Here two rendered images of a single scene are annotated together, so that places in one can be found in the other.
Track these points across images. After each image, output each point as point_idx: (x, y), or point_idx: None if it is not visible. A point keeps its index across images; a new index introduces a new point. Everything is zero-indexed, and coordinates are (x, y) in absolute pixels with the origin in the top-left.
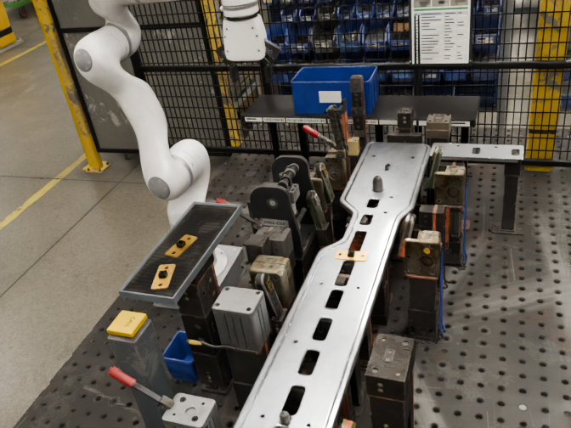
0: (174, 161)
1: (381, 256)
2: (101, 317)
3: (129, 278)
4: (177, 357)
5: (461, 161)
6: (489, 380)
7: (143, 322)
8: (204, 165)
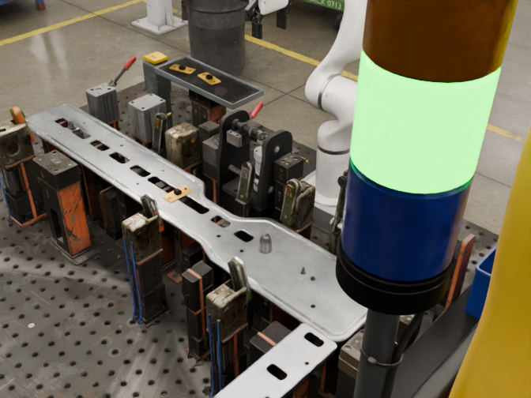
0: (318, 76)
1: (159, 207)
2: None
3: (193, 58)
4: None
5: None
6: (69, 321)
7: (151, 61)
8: (338, 111)
